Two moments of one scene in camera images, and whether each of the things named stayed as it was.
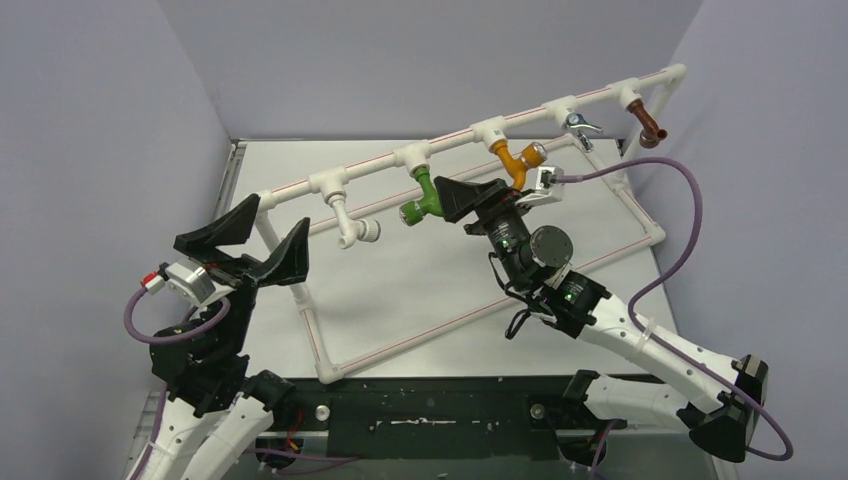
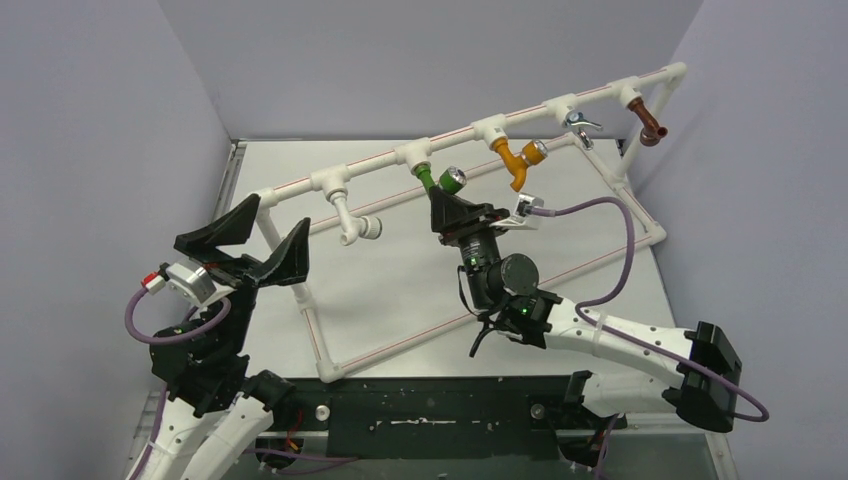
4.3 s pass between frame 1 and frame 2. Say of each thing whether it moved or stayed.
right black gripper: moved
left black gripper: stayed
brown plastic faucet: stayed
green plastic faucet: moved
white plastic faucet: stayed
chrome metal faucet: stayed
